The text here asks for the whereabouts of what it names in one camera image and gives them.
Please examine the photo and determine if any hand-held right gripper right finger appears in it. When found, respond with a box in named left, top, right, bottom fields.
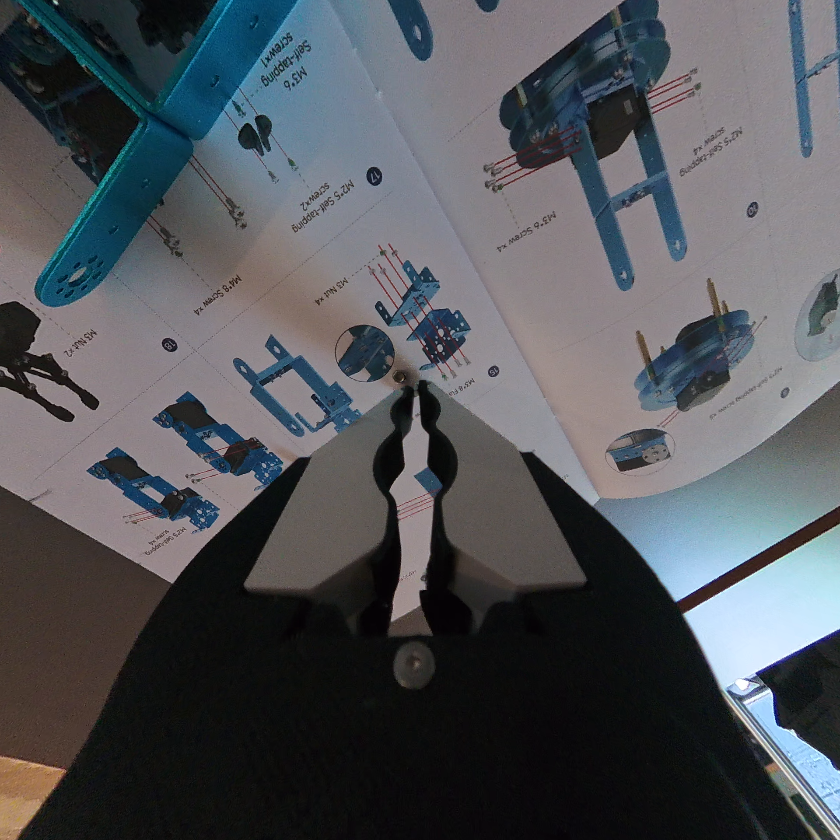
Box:
left=417, top=379, right=588, bottom=637

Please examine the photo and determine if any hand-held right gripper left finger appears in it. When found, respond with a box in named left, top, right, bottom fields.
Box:
left=243, top=385, right=417, bottom=637

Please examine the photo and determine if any blue metal bracket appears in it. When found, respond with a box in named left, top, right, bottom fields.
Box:
left=0, top=0, right=240, bottom=309

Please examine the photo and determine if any dark grey desk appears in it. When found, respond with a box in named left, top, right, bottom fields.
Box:
left=0, top=400, right=840, bottom=769

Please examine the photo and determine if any assembly instruction booklet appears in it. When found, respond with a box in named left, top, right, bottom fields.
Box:
left=0, top=0, right=840, bottom=637

